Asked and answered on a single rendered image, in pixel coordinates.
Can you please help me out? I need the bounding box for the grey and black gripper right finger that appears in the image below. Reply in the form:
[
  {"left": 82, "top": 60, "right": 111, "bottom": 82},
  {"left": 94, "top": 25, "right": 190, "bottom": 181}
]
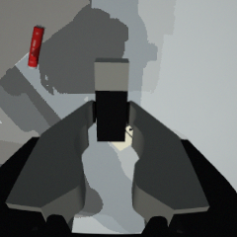
[{"left": 126, "top": 101, "right": 237, "bottom": 237}]

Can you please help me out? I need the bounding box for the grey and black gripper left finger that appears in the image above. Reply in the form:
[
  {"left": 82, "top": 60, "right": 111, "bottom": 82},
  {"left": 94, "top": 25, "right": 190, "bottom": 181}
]
[{"left": 0, "top": 100, "right": 97, "bottom": 237}]

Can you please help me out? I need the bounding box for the beige domino tile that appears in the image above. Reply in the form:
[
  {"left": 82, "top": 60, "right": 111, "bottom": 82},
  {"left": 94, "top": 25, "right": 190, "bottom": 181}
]
[{"left": 112, "top": 124, "right": 132, "bottom": 151}]

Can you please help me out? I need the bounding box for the red battery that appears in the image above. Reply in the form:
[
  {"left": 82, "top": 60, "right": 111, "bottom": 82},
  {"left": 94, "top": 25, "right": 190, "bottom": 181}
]
[{"left": 28, "top": 26, "right": 44, "bottom": 69}]

